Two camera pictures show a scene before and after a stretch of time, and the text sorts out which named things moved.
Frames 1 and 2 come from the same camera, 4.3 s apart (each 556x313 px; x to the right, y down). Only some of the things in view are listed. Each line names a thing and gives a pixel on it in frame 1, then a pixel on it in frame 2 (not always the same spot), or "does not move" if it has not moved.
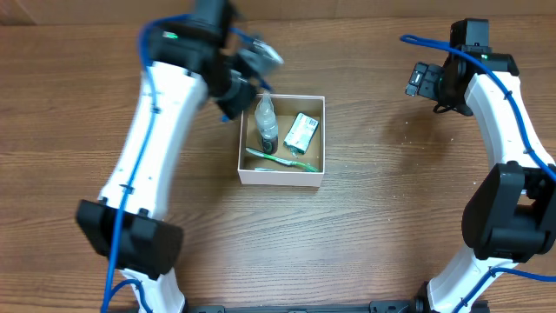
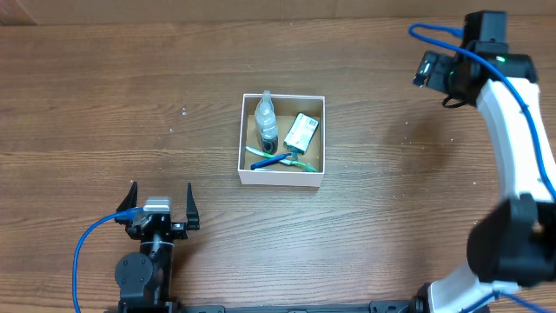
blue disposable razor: [263, 84] to [293, 153]
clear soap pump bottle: [268, 124] does not move
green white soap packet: [301, 134] does not move
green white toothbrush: [282, 160] does not move
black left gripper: [247, 90] to [180, 229]
